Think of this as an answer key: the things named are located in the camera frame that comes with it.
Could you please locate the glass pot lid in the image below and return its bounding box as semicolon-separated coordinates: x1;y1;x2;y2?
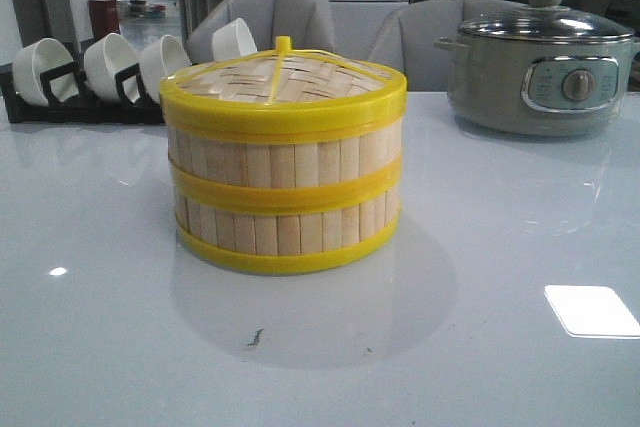
458;0;634;44

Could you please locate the bamboo steamer basket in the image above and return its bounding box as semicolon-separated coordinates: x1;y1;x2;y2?
175;186;400;275
168;120;402;214

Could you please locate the green electric cooking pot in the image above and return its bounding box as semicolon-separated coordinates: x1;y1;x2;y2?
435;34;639;137

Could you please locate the woven bamboo steamer lid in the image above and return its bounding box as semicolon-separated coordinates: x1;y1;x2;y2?
159;36;407;144

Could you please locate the white bowl far left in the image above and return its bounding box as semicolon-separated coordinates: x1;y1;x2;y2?
12;38;73;106

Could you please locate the red bin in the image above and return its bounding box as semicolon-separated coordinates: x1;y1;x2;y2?
87;0;120;41

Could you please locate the grey chair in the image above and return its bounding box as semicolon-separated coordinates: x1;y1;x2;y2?
367;0;521;92
186;0;336;63

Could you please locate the black dish rack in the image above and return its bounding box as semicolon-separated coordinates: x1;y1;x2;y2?
1;61;164;125

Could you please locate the white bowl rightmost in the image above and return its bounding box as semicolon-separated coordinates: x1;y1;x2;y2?
211;18;257;62

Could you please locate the white bowl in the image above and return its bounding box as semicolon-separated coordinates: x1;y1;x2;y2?
12;38;73;106
139;35;192;104
84;33;138;103
211;18;257;62

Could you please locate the grey chair right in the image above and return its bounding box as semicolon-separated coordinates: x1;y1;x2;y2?
367;0;521;92

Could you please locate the grey chair left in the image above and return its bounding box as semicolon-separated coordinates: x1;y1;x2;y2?
186;0;336;63

